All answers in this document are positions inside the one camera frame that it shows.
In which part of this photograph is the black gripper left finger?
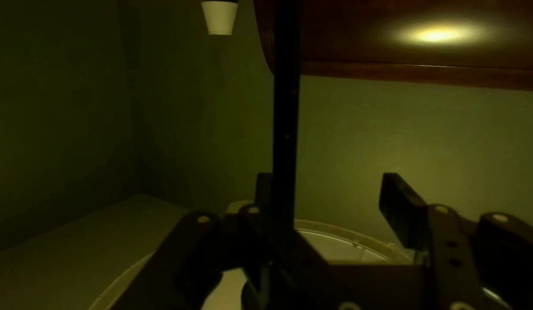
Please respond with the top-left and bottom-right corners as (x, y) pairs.
(255, 172), (272, 213)

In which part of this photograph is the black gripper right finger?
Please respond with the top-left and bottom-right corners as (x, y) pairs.
(379, 172), (428, 249)

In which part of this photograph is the table lamp with black base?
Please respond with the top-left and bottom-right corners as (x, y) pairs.
(105, 0), (533, 310)

